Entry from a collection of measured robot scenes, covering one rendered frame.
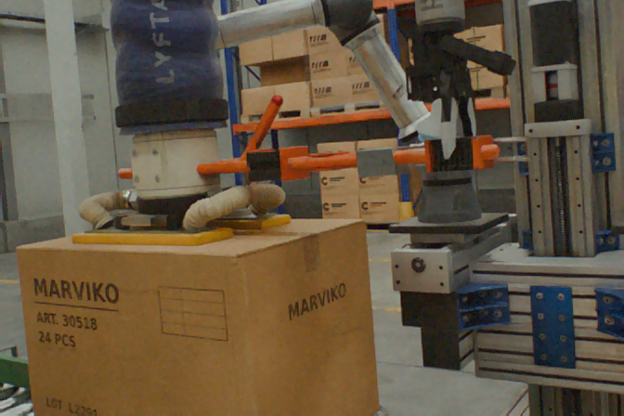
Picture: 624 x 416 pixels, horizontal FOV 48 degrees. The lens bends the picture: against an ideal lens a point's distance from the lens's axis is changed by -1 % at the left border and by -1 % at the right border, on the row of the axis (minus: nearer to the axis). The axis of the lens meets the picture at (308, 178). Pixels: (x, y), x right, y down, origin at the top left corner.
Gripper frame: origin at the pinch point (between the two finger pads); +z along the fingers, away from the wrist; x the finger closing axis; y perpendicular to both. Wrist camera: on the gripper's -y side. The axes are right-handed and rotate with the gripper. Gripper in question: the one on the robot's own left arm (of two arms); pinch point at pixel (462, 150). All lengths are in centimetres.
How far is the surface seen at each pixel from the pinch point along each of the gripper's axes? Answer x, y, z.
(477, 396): -203, 76, 122
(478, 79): -713, 239, -61
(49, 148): -601, 904, -26
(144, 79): 10, 57, -17
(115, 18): 11, 63, -30
